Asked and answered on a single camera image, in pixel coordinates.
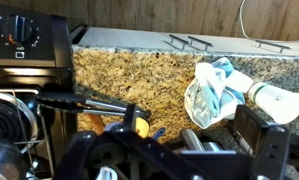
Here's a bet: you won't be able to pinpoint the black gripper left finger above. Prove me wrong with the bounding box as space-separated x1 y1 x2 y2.
53 103 207 180

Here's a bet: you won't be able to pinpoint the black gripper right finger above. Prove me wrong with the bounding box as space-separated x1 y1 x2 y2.
228 104 292 180

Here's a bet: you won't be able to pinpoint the dark wooden spatula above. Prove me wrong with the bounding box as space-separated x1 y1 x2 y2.
87 113 106 135

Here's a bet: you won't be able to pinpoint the black and steel tongs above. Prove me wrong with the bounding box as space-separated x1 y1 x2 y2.
35 91 152 120

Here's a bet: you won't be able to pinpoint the blue and white dish towel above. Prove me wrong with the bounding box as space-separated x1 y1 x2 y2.
183 56 255 130

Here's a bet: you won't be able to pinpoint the deep stainless steel pot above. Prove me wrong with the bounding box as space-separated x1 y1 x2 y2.
0 133 30 180

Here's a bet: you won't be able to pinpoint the black electric stove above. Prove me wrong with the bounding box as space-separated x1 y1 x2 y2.
0 2 89 180

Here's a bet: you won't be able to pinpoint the white base kitchen cabinets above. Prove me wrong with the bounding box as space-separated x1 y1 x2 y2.
77 26 299 58

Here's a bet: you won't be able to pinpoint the metal cabinet bar handle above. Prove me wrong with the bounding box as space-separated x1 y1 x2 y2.
187 35 215 52
168 33 190 51
254 39 292 54

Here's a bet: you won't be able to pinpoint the white cable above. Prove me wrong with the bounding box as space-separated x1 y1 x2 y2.
238 0 299 44

